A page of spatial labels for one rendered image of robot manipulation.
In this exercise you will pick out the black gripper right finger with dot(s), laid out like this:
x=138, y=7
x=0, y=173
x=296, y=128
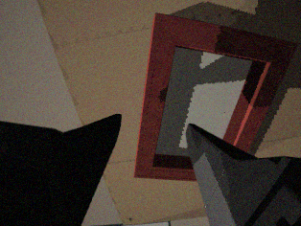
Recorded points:
x=235, y=186

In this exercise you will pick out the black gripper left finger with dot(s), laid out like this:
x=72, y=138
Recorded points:
x=73, y=161

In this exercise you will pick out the red rectangular picture frame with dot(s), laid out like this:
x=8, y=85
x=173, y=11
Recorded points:
x=218, y=78

